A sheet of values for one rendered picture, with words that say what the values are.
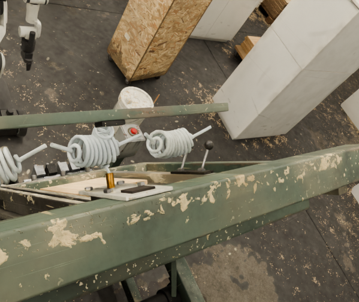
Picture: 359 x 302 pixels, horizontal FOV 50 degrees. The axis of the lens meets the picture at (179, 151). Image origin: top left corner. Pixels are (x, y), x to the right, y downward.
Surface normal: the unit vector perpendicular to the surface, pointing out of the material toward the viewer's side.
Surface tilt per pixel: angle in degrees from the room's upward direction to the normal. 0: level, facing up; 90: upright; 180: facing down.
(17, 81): 0
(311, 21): 90
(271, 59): 90
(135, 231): 33
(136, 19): 90
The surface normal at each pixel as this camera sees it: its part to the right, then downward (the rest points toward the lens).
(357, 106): -0.79, 0.08
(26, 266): 0.62, -0.03
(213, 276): 0.47, -0.56
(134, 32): -0.68, 0.27
